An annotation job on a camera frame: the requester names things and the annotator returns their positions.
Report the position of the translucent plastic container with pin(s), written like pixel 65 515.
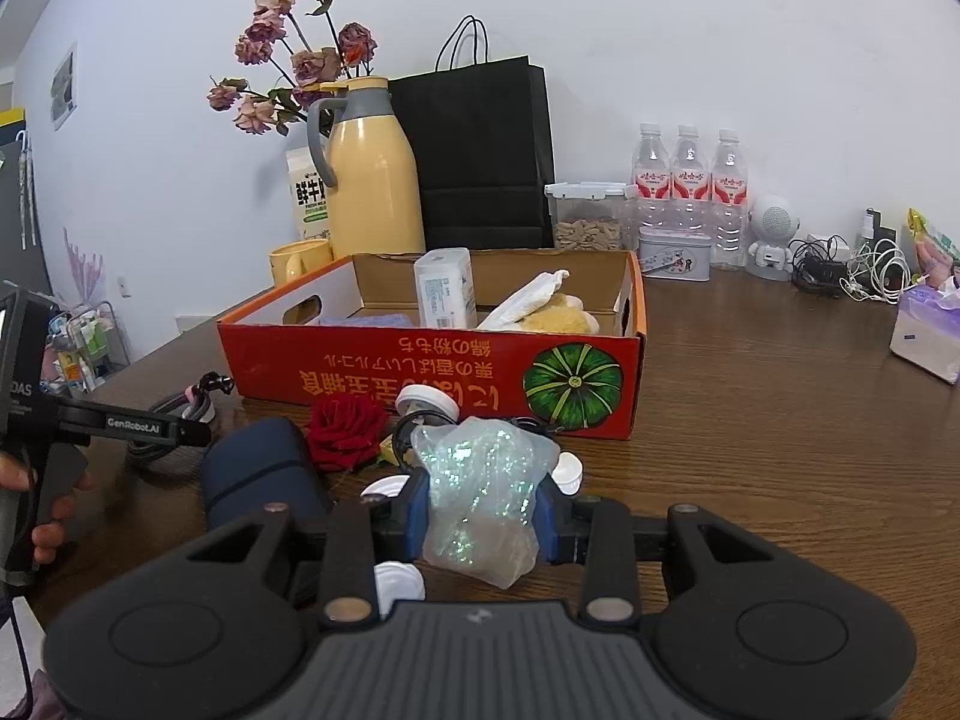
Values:
pixel 444 289

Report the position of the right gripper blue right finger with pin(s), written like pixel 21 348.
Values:
pixel 553 523

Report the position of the red rose flower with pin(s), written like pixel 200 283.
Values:
pixel 344 431

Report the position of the white robot toy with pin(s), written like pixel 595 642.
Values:
pixel 773 223

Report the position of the iridescent plastic bag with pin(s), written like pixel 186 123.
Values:
pixel 483 475

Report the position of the colourful snack packet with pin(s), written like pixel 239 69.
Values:
pixel 937 255

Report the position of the water bottle right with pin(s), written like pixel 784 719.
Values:
pixel 729 189

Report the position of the navy blue zip case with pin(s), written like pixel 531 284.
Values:
pixel 265 462

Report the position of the yellow thermos jug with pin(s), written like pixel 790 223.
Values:
pixel 367 167

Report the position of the white cloth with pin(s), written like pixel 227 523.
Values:
pixel 507 316

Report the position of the storage rack with items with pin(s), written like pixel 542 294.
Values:
pixel 84 348

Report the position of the yellow white plush toy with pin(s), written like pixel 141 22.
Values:
pixel 562 315

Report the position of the clear snack container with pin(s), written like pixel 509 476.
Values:
pixel 590 215

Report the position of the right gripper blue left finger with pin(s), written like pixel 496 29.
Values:
pixel 411 512

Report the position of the water bottle middle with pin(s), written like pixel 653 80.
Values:
pixel 690 178

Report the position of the small white cap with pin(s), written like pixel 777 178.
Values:
pixel 386 488

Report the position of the dried pink flower bouquet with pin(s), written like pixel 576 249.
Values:
pixel 302 44

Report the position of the white milk carton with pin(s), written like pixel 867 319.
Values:
pixel 307 195

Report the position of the yellow mug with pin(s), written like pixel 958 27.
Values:
pixel 292 261

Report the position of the red cardboard box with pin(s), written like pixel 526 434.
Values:
pixel 585 385

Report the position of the purple knitted pouch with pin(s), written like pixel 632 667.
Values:
pixel 392 320

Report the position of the purple tissue pack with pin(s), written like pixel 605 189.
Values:
pixel 926 331

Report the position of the large white jar lid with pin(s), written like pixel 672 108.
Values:
pixel 397 581

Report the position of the white lidded small jar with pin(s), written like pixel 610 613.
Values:
pixel 422 404

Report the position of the black paper bag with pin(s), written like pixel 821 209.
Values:
pixel 480 131

